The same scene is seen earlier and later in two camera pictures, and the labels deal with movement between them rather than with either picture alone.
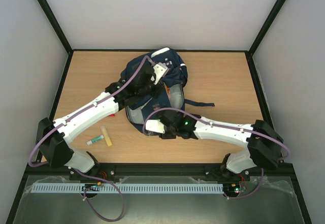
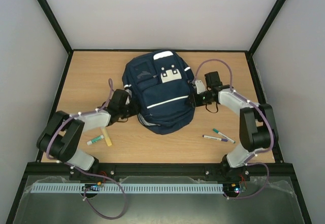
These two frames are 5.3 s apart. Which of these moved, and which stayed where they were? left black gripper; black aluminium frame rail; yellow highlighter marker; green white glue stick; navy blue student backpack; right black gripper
Moved: right black gripper; navy blue student backpack; left black gripper
Stayed: green white glue stick; yellow highlighter marker; black aluminium frame rail
